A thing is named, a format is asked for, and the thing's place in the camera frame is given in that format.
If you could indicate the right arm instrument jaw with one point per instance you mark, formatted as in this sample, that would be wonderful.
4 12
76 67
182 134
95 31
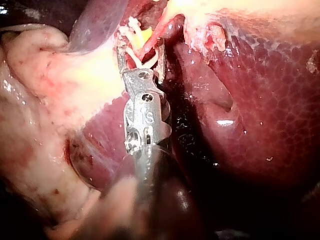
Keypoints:
121 56
161 62

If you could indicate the right arm instrument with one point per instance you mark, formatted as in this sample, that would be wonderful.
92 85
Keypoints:
143 112

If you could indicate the dark right arm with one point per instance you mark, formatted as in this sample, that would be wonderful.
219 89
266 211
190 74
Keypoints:
170 200

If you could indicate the pale fatty tissue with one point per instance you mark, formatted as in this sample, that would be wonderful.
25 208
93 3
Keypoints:
50 95

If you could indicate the dark red liver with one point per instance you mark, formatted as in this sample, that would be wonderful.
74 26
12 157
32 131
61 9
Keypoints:
275 105

